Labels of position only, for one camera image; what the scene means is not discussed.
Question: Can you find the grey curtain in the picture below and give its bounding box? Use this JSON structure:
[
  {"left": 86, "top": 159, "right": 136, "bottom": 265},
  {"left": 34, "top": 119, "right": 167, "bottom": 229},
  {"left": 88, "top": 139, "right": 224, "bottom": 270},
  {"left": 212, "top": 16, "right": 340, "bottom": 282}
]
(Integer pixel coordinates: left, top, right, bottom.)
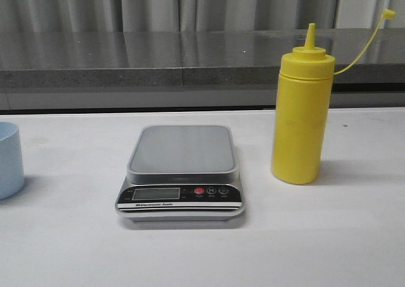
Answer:
[{"left": 1, "top": 0, "right": 404, "bottom": 32}]

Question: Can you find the yellow squeeze bottle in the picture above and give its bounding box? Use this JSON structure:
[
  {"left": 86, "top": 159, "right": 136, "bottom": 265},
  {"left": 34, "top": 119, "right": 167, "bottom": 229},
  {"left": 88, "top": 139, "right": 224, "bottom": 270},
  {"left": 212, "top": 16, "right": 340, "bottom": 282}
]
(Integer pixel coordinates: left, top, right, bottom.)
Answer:
[{"left": 270, "top": 9, "right": 397, "bottom": 185}]

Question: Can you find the silver digital kitchen scale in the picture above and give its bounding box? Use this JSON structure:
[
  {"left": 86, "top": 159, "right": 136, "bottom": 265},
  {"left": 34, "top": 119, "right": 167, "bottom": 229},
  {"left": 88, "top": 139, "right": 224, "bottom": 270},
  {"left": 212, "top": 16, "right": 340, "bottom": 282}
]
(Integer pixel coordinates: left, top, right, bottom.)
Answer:
[{"left": 115, "top": 125, "right": 245, "bottom": 221}]

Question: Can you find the light blue plastic cup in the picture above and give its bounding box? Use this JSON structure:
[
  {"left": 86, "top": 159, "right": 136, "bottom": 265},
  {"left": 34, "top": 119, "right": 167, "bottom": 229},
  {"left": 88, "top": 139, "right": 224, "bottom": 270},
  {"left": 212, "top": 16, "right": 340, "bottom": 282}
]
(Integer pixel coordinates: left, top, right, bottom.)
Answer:
[{"left": 1, "top": 122, "right": 25, "bottom": 200}]

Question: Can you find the grey stone counter ledge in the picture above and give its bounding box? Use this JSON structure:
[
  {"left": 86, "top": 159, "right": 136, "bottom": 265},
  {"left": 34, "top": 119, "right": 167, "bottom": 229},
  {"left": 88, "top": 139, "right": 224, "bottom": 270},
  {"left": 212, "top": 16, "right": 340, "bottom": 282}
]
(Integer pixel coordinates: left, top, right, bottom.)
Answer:
[{"left": 0, "top": 27, "right": 405, "bottom": 111}]

